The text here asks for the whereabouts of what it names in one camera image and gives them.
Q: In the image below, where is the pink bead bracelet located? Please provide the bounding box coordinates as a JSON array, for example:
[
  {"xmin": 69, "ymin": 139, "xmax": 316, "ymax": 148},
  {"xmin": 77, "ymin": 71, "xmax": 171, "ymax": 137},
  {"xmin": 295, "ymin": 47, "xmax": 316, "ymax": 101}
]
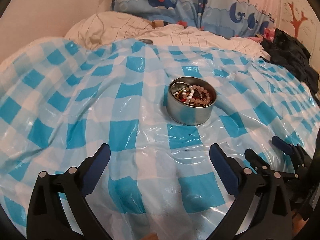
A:
[{"xmin": 187, "ymin": 85, "xmax": 212, "ymax": 106}]

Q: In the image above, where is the white bead bracelet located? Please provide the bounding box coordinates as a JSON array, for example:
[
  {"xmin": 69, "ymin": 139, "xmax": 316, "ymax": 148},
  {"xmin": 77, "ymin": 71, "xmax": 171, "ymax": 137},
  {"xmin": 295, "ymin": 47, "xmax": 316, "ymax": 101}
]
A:
[{"xmin": 177, "ymin": 86, "xmax": 196, "ymax": 100}]

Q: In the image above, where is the silver bangle with charm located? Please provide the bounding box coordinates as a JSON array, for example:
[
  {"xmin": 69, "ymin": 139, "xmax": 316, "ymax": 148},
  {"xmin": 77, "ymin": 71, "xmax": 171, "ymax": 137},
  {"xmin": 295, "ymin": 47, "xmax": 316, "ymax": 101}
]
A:
[{"xmin": 170, "ymin": 81, "xmax": 190, "ymax": 96}]

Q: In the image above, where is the round silver metal tin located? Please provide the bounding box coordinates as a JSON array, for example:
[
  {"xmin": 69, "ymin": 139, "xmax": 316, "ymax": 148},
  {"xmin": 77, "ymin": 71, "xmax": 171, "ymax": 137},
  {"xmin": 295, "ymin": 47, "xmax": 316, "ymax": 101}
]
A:
[{"xmin": 167, "ymin": 76, "xmax": 217, "ymax": 126}]

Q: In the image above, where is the black clothing pile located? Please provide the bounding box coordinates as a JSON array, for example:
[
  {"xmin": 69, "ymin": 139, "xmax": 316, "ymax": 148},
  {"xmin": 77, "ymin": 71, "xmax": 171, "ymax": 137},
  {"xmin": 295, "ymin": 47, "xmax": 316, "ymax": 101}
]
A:
[{"xmin": 261, "ymin": 29, "xmax": 319, "ymax": 94}]

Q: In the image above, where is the blue white checkered plastic sheet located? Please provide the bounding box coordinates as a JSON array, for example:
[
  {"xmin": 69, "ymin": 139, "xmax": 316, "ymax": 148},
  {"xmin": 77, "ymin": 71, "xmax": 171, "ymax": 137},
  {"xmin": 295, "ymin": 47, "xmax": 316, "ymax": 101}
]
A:
[{"xmin": 1, "ymin": 38, "xmax": 319, "ymax": 239}]

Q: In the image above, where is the blue whale print curtain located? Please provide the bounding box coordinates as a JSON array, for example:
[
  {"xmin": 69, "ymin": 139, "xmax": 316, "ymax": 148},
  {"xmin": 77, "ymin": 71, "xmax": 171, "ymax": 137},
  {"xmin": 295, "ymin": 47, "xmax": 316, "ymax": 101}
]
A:
[{"xmin": 111, "ymin": 0, "xmax": 279, "ymax": 38}]

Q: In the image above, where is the silver tin lid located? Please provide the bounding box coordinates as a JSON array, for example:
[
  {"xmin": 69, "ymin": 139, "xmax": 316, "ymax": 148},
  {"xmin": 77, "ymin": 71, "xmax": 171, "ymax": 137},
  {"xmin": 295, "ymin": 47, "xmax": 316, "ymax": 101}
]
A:
[{"xmin": 139, "ymin": 39, "xmax": 153, "ymax": 45}]

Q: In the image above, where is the white striped quilt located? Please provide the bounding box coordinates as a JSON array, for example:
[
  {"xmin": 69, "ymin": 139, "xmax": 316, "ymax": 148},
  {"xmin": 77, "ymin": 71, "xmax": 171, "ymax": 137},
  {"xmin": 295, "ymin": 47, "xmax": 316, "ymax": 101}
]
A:
[{"xmin": 65, "ymin": 11, "xmax": 270, "ymax": 60}]

